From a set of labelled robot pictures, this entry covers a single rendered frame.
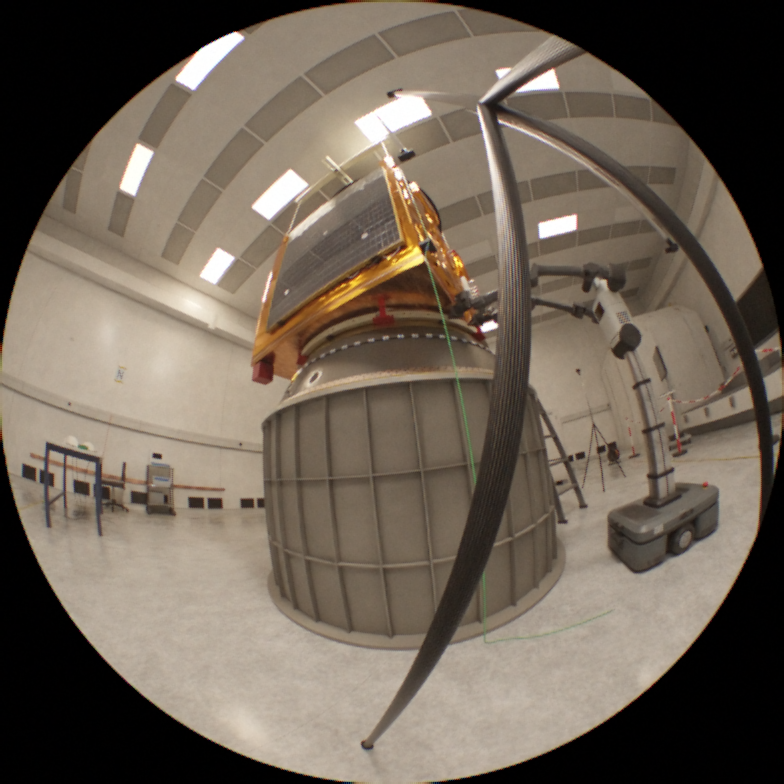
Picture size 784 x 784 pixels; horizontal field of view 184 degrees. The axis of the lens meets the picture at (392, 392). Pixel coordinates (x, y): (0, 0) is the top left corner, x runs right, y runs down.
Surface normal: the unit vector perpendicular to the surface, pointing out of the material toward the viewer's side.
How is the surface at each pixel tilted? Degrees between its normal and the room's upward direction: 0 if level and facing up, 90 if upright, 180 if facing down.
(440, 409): 90
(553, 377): 90
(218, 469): 90
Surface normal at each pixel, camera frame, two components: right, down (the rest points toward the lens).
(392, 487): -0.12, -0.33
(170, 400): 0.86, -0.25
